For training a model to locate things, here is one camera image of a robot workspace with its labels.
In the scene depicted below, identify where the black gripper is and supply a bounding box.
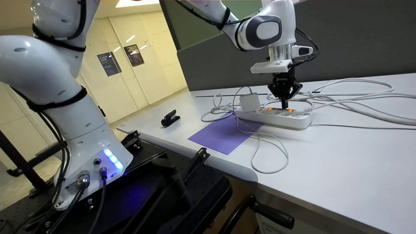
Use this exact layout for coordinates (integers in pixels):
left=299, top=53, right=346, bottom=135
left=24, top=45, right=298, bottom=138
left=268, top=71, right=303, bottom=109

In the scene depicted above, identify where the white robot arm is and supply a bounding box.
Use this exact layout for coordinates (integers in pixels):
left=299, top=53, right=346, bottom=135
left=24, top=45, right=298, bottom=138
left=0, top=0, right=316, bottom=210

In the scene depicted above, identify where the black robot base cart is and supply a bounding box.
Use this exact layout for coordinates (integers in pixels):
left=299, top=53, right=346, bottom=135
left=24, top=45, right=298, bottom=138
left=0, top=134, right=233, bottom=234

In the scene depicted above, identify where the white power strip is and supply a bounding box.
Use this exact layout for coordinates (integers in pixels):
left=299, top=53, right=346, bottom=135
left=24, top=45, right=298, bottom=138
left=235, top=108, right=312, bottom=130

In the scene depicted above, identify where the white power adapter plug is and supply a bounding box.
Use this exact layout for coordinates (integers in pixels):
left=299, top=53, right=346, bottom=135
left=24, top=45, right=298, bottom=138
left=239, top=93, right=260, bottom=112

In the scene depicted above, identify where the purple paper sheet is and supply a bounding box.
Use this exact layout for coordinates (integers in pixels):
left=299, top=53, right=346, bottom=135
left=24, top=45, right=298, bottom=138
left=190, top=117, right=261, bottom=154

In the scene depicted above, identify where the grey partition panel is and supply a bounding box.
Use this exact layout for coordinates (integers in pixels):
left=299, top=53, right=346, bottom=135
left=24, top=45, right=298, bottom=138
left=160, top=0, right=416, bottom=91

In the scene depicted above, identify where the white power strip cord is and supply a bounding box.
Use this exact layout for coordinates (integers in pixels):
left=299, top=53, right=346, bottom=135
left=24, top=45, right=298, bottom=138
left=200, top=92, right=291, bottom=175

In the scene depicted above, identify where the white adapter cable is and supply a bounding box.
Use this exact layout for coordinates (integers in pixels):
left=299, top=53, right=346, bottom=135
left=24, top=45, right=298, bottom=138
left=199, top=84, right=261, bottom=123

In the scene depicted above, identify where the white plugged cable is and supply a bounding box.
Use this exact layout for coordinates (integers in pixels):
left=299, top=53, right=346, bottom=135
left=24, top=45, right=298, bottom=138
left=294, top=78, right=416, bottom=130

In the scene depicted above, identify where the black clamp handle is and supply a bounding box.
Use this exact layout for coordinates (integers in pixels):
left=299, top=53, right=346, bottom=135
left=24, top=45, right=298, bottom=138
left=219, top=193, right=297, bottom=234

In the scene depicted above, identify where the dark wall poster right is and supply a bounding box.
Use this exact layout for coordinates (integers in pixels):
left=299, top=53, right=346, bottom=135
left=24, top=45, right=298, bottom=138
left=125, top=44, right=144, bottom=66

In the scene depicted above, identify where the dark wall poster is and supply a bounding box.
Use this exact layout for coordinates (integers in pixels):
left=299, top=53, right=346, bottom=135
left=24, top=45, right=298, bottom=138
left=125, top=44, right=144, bottom=66
left=98, top=52, right=121, bottom=76

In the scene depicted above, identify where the dark wall poster left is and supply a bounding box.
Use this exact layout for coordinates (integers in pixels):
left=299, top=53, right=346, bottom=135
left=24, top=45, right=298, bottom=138
left=98, top=52, right=121, bottom=76

